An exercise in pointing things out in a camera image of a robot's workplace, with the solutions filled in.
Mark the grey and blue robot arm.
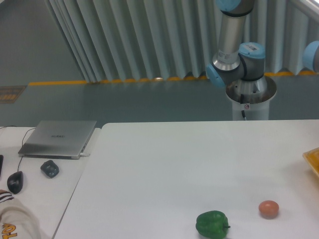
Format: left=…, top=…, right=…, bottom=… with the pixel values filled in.
left=206, top=0, right=319, bottom=86

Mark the person's cream sleeved forearm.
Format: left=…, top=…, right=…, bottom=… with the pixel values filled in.
left=0, top=190, right=41, bottom=239

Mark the green bell pepper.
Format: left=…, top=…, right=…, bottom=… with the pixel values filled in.
left=195, top=211, right=230, bottom=239

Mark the yellow plastic basket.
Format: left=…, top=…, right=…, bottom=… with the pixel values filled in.
left=303, top=148, right=319, bottom=176

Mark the white folding partition screen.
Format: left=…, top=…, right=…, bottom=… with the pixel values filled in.
left=47, top=0, right=319, bottom=82

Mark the silver closed laptop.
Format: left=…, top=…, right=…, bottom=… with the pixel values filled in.
left=18, top=120, right=97, bottom=159

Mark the dark grey power adapter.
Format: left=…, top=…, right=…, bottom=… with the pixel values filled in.
left=40, top=160, right=59, bottom=178

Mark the brown egg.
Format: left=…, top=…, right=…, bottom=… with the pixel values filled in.
left=258, top=200, right=279, bottom=219

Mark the black computer mouse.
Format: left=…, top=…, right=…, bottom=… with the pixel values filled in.
left=7, top=171, right=24, bottom=194

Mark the black keyboard edge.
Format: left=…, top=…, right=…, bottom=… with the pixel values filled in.
left=0, top=155, right=4, bottom=177

